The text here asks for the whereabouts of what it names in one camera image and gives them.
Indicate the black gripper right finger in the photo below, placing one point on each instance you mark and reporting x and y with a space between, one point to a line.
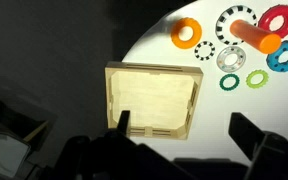
247 135

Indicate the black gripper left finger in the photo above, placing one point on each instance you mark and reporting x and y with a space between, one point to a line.
124 121

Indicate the wooden tray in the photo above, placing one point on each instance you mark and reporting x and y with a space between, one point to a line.
150 96

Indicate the grey lounge chair wooden arms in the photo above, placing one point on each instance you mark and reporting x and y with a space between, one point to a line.
7 153

